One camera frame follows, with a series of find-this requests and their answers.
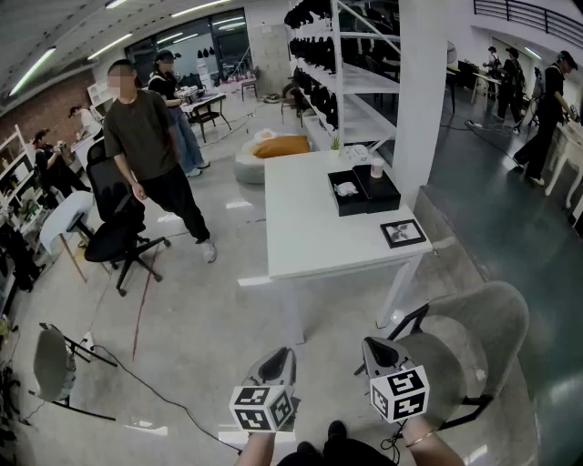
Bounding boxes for person's black trousers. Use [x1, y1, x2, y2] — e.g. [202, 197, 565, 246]
[276, 439, 398, 466]

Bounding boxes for grey upholstered chair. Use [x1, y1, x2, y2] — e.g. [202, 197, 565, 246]
[353, 280, 532, 433]

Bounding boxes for row of black bags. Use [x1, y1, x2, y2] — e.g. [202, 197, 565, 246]
[283, 0, 341, 131]

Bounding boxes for white tissue packet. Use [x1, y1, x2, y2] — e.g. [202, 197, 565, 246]
[345, 144, 373, 166]

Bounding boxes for person's left forearm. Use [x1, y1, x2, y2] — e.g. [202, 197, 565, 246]
[234, 430, 278, 466]

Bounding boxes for thin gold bracelet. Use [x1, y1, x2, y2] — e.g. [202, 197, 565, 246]
[404, 431, 435, 450]

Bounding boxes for black balcony railing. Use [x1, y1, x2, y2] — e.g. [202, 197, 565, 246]
[472, 0, 583, 38]

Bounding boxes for black tray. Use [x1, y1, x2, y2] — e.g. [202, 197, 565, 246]
[327, 169, 371, 218]

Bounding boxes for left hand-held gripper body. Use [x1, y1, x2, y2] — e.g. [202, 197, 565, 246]
[229, 346, 301, 433]

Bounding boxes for white metal shelf rack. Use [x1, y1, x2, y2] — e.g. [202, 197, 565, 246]
[286, 0, 402, 158]

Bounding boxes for person's right forearm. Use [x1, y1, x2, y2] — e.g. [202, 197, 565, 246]
[403, 416, 466, 466]

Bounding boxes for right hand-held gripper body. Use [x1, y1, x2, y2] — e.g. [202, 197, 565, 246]
[362, 336, 431, 425]

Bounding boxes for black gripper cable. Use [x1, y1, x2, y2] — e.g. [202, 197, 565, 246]
[380, 420, 409, 465]

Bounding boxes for orange cushion on white beanbag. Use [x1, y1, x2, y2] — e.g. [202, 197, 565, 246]
[232, 134, 315, 186]

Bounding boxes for ceiling strip light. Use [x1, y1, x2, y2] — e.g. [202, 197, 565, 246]
[7, 46, 57, 97]
[87, 33, 134, 61]

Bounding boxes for black open box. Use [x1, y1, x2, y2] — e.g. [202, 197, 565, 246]
[353, 163, 403, 215]

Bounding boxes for white open shelving unit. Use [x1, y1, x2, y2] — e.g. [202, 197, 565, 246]
[0, 123, 49, 238]

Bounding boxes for black floor cable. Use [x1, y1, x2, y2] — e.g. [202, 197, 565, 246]
[90, 343, 243, 456]

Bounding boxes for black picture frame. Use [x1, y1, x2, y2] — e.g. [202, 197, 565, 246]
[379, 218, 428, 249]

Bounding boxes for grey shell chair black legs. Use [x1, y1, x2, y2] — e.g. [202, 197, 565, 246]
[27, 321, 119, 422]

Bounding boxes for black office chair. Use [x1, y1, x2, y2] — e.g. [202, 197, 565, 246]
[84, 139, 172, 298]

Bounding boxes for white draped chair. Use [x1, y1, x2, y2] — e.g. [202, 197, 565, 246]
[38, 189, 97, 284]

